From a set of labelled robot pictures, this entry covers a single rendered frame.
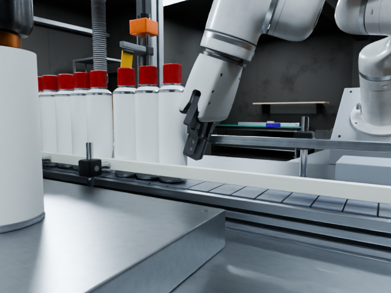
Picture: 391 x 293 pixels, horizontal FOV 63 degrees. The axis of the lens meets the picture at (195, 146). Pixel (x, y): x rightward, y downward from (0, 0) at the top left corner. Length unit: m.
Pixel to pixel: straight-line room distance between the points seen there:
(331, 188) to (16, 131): 0.37
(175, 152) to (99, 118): 0.19
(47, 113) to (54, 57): 5.09
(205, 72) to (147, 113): 0.15
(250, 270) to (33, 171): 0.26
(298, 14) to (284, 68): 7.68
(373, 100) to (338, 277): 0.78
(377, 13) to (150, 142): 0.65
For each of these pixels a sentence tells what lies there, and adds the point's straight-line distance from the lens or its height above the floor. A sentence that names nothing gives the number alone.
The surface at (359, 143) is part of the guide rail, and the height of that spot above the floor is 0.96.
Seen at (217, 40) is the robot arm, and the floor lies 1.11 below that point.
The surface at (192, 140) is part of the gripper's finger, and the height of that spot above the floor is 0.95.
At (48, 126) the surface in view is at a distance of 0.79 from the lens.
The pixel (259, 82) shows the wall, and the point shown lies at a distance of 8.42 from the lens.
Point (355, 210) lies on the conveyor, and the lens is 0.46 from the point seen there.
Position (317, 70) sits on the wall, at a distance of 7.90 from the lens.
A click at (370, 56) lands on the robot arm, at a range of 1.04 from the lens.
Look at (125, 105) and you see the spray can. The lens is 0.61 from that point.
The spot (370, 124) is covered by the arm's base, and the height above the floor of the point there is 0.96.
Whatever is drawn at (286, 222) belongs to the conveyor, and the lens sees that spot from 0.46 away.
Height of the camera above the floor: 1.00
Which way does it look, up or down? 6 degrees down
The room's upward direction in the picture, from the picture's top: straight up
